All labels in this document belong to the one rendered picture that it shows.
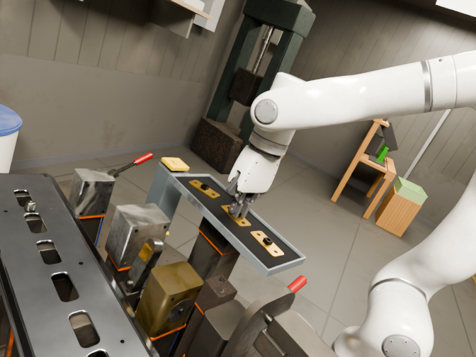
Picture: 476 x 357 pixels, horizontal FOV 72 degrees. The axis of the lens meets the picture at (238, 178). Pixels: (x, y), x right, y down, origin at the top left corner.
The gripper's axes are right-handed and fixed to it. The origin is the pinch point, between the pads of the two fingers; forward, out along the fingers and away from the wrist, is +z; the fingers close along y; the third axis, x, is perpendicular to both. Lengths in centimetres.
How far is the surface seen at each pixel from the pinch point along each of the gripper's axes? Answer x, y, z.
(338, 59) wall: -339, -481, -77
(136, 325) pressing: 10.4, 25.1, 18.2
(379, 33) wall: -300, -498, -139
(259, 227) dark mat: 4.7, -4.2, 2.6
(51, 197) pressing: -33.1, 30.8, 18.4
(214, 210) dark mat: -2.9, 4.4, 2.5
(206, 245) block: -1.1, 4.1, 11.7
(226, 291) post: 15.4, 11.4, 8.6
